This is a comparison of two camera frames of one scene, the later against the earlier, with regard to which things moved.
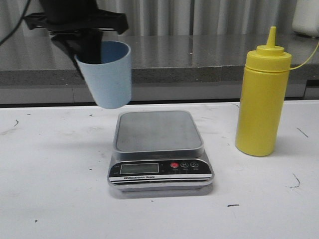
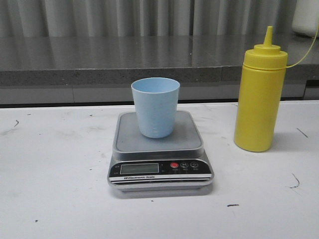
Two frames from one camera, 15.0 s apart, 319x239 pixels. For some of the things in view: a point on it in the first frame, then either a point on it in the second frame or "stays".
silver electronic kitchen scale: (158, 151) stays
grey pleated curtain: (180, 17) stays
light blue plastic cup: (110, 81) → (156, 99)
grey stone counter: (165, 68) stays
